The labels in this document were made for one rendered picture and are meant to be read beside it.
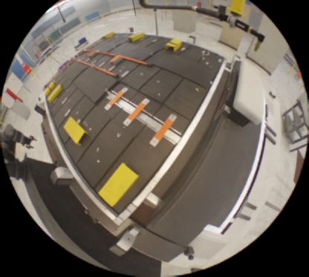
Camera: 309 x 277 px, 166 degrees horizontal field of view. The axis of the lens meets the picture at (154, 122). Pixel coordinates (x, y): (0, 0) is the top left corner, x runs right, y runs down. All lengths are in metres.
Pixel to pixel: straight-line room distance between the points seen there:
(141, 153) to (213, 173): 0.25
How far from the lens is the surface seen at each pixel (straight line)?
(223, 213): 0.52
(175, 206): 0.30
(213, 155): 0.32
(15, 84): 8.33
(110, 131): 0.47
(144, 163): 0.39
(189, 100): 0.49
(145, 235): 0.65
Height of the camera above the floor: 1.39
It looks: 65 degrees down
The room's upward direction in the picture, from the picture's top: 11 degrees counter-clockwise
